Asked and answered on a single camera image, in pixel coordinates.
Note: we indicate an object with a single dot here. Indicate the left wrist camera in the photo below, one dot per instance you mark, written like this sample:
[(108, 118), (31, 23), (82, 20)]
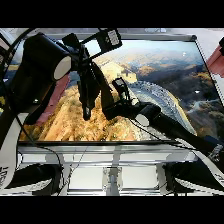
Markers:
[(108, 40)]

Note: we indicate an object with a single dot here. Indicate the silver frame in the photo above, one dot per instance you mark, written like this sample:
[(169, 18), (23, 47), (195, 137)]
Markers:
[(113, 156)]

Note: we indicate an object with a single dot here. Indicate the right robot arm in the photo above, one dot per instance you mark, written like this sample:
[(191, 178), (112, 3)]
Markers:
[(173, 128)]

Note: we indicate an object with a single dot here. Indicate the red garment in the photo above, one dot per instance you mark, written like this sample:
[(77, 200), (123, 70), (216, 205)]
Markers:
[(56, 96), (216, 63)]

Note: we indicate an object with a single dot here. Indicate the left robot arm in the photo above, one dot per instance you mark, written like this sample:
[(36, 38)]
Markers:
[(40, 56)]

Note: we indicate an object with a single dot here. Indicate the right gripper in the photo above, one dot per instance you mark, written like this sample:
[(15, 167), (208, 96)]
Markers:
[(121, 110)]

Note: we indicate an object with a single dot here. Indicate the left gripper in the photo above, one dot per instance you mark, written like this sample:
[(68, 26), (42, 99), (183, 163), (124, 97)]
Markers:
[(87, 75)]

